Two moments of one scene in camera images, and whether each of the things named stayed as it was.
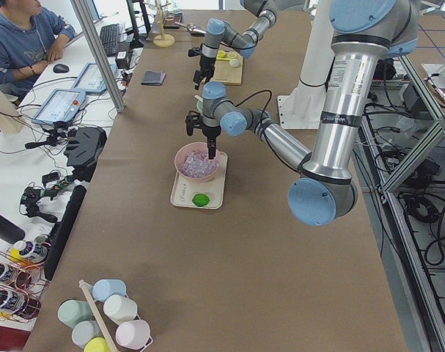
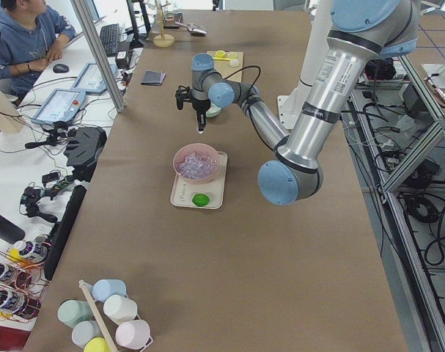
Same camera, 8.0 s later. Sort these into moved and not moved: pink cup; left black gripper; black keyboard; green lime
Moved: left black gripper
Not moved: green lime; black keyboard; pink cup
